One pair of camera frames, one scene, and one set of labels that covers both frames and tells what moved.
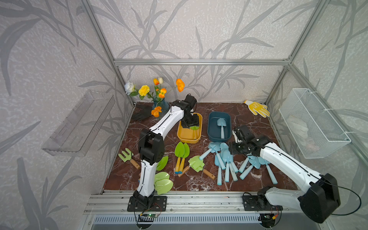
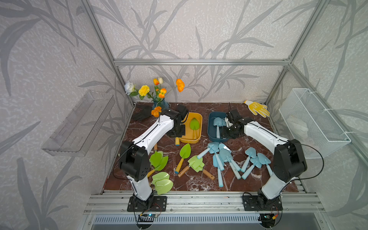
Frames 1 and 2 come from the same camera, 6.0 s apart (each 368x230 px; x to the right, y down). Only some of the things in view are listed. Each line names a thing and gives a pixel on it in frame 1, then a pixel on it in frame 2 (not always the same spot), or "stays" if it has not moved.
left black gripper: x=195 y=123 to x=183 y=133
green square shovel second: x=195 y=163 stays
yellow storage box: x=189 y=135 stays
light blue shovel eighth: x=255 y=163 stays
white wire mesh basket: x=315 y=132 stays
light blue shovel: x=257 y=161 to x=218 y=121
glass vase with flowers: x=160 y=105 stays
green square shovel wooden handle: x=198 y=165 stays
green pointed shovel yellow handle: x=179 y=151 to x=177 y=141
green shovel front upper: x=161 y=175 stays
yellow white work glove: x=258 y=108 stays
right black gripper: x=232 y=149 to x=224 y=135
